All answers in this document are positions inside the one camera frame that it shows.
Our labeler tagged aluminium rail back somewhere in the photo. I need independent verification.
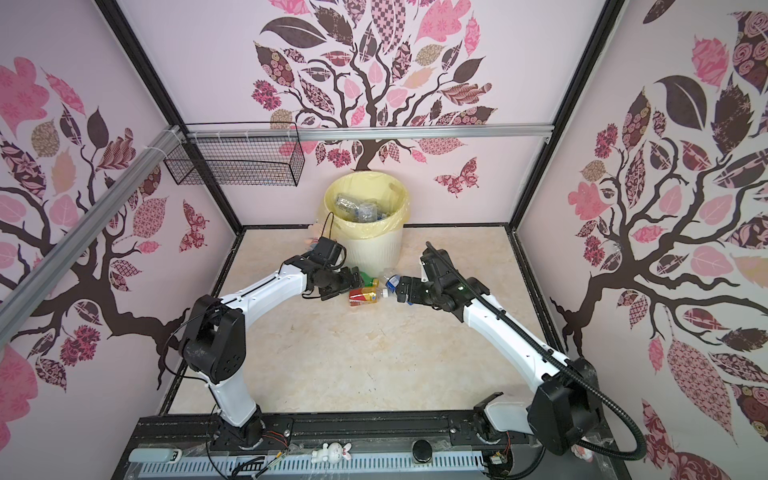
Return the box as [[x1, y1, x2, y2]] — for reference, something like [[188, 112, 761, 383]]
[[186, 123, 554, 142]]

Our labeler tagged black round knob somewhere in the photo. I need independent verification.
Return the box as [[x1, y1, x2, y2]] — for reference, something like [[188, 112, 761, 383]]
[[411, 439, 434, 464]]

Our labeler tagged white bunny figurine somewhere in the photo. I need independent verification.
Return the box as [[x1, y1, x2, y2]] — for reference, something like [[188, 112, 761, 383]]
[[311, 442, 352, 465]]

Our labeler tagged green bottle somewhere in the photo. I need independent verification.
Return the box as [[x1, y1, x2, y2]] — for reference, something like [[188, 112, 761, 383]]
[[359, 271, 380, 289]]

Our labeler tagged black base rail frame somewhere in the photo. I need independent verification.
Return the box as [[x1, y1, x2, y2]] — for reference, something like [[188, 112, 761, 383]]
[[111, 410, 630, 479]]

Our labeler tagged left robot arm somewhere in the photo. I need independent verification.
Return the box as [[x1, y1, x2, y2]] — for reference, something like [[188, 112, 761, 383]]
[[180, 255, 364, 428]]

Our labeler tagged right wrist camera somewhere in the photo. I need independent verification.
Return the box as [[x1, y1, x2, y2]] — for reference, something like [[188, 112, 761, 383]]
[[420, 246, 453, 285]]

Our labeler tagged white vented cable duct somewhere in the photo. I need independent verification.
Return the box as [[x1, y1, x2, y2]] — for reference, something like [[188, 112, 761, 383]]
[[126, 451, 484, 479]]

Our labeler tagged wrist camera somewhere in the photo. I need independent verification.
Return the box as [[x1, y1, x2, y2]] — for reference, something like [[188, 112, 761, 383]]
[[420, 246, 453, 285], [311, 236, 346, 269]]

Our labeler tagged yellow plastic bin liner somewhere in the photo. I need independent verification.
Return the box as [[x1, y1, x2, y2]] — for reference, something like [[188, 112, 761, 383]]
[[319, 171, 410, 240]]

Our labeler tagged clear bottle purple cap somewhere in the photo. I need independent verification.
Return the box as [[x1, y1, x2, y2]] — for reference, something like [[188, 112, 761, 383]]
[[334, 194, 376, 223]]

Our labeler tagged aluminium rail left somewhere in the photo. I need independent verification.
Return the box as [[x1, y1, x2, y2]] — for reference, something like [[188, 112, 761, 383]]
[[1, 125, 184, 345]]

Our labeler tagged black wire mesh basket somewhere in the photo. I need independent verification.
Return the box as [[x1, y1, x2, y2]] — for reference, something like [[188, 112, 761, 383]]
[[164, 120, 305, 187]]

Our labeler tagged white plastic waste bin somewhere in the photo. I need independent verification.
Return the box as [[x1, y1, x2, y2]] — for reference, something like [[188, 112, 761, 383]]
[[335, 229, 404, 277]]

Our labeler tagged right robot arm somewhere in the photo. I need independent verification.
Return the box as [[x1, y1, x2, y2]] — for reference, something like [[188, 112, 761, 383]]
[[387, 249, 602, 455]]

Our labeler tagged black corrugated cable hose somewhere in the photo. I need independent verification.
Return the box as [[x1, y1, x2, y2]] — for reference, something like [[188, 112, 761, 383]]
[[424, 242, 648, 462]]

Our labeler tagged aluminium rail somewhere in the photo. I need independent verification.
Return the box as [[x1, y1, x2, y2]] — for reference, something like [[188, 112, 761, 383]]
[[186, 123, 554, 142], [1, 125, 184, 345]]

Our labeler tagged pink white round ornament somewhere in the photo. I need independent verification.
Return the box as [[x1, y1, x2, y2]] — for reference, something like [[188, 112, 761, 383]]
[[571, 445, 594, 463]]

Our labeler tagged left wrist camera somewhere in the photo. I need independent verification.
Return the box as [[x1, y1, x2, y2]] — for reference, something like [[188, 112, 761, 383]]
[[311, 236, 346, 269]]

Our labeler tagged red yellow label bottle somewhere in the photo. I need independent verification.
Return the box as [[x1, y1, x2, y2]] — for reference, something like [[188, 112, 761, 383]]
[[348, 287, 390, 307]]

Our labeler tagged blue label bottle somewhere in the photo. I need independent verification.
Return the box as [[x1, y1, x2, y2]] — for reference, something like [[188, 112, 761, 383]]
[[380, 268, 401, 295]]

